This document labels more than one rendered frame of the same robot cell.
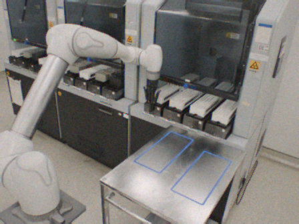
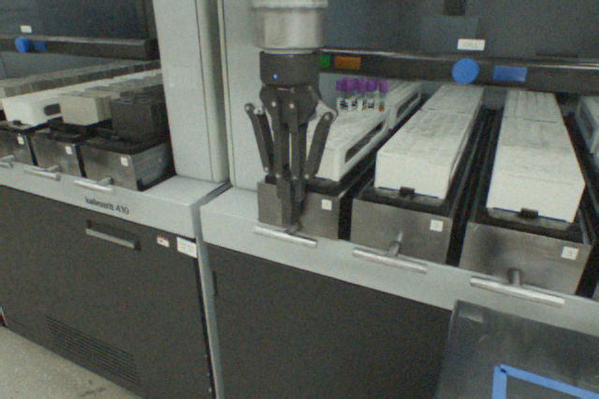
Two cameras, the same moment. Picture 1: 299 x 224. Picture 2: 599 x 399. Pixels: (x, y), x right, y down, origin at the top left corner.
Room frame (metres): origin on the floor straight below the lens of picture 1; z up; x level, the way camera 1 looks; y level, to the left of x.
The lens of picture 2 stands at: (1.07, 0.06, 1.06)
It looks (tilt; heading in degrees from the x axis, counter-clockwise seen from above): 26 degrees down; 354
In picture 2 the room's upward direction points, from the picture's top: straight up
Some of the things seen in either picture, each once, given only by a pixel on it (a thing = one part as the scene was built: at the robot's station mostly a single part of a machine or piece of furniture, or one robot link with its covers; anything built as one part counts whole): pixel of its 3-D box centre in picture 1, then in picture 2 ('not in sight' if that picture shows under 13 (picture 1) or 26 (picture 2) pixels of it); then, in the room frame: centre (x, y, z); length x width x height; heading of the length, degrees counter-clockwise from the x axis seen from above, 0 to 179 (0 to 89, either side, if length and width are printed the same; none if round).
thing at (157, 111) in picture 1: (175, 94); (363, 146); (1.90, -0.17, 0.78); 0.73 x 0.14 x 0.09; 148
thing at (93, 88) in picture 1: (119, 78); (163, 117); (2.20, 0.30, 0.78); 0.73 x 0.14 x 0.09; 148
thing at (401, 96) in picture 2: not in sight; (387, 103); (2.05, -0.26, 0.83); 0.30 x 0.10 x 0.06; 148
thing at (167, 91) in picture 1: (166, 93); (341, 138); (1.78, -0.09, 0.83); 0.30 x 0.10 x 0.06; 148
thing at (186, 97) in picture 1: (185, 99); (429, 149); (1.71, -0.23, 0.83); 0.30 x 0.10 x 0.06; 148
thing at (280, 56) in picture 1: (281, 56); not in sight; (1.67, -0.80, 1.19); 0.17 x 0.02 x 0.25; 148
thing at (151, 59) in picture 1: (151, 57); not in sight; (1.62, 0.02, 1.14); 0.13 x 0.11 x 0.16; 62
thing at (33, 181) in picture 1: (34, 179); not in sight; (0.76, 0.44, 0.87); 0.18 x 0.16 x 0.22; 62
